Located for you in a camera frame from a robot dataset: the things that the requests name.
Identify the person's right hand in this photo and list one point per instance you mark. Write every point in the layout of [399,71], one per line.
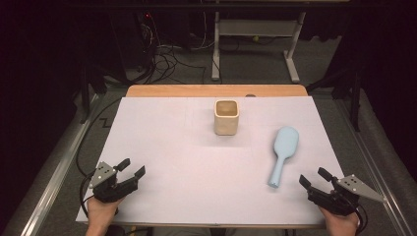
[339,224]

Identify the person's left hand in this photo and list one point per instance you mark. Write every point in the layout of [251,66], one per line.
[100,213]

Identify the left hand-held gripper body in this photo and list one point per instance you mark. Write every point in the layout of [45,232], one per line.
[111,190]

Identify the wooden table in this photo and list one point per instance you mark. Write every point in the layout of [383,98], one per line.
[183,90]

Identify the white table mat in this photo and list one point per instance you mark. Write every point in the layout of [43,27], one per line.
[183,177]

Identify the small yellow-green ball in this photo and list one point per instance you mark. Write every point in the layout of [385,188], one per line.
[255,38]

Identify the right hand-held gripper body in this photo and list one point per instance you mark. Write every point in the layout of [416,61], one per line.
[341,200]

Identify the metal floor rail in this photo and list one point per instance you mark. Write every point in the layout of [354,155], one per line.
[377,183]
[55,173]

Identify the black stand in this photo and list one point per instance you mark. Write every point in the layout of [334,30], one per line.
[86,91]
[355,98]

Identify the white metal stand frame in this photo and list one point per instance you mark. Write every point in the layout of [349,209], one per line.
[255,28]

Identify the cream square cup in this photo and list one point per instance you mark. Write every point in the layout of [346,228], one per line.
[226,123]

